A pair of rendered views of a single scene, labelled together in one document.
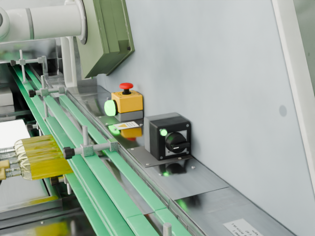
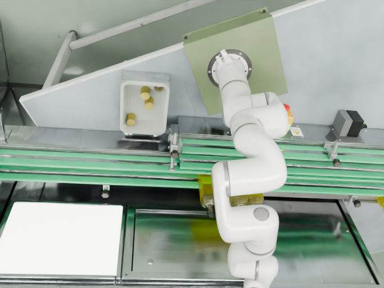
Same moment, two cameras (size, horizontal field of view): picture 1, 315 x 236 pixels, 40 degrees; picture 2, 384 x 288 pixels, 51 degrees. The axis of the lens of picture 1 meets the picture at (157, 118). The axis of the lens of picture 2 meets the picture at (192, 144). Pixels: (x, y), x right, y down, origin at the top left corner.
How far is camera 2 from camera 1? 1.97 m
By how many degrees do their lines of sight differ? 68
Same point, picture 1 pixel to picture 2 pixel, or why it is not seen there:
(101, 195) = (342, 172)
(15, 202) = not seen: hidden behind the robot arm
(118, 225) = (375, 174)
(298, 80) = not seen: outside the picture
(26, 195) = not seen: hidden behind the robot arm
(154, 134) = (359, 126)
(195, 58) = (372, 79)
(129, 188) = (376, 155)
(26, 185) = (210, 224)
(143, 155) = (348, 139)
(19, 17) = (248, 92)
